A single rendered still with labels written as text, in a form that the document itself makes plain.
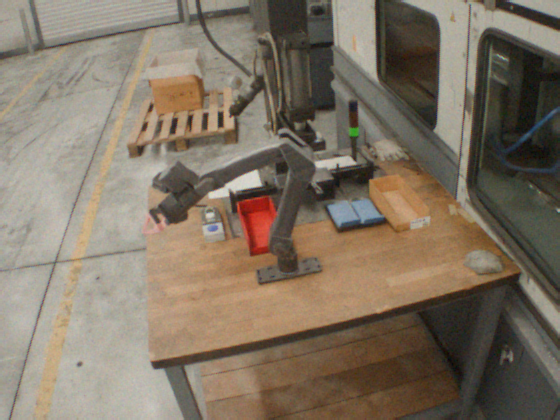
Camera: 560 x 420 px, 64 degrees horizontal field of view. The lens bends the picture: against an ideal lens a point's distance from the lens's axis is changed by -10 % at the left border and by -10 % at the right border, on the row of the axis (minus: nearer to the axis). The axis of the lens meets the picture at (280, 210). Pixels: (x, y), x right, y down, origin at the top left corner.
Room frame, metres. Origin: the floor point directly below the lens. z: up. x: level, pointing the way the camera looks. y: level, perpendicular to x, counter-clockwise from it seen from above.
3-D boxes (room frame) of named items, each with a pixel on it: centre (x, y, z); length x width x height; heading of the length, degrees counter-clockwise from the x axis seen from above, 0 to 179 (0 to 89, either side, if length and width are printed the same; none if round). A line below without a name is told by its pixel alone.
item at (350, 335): (1.44, -0.09, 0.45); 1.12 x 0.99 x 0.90; 99
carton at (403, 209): (1.45, -0.42, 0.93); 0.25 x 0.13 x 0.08; 9
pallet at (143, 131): (4.70, 0.86, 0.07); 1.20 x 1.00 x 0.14; 3
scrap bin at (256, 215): (1.40, 0.07, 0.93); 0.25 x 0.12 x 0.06; 9
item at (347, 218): (1.42, -0.22, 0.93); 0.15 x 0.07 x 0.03; 10
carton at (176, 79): (5.00, 0.91, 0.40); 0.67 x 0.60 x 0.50; 1
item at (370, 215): (1.42, -0.30, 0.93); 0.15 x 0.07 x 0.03; 9
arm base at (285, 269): (1.18, -0.01, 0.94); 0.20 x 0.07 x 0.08; 99
